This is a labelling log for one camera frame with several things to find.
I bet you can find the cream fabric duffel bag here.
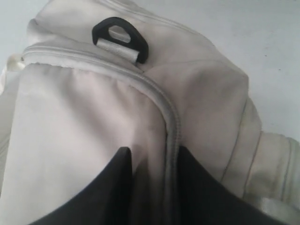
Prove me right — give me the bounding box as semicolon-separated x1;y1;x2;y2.
0;0;300;225

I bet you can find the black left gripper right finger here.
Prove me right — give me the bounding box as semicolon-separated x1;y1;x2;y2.
178;146;274;225

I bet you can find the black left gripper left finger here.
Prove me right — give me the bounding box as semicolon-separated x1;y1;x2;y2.
34;147;133;225

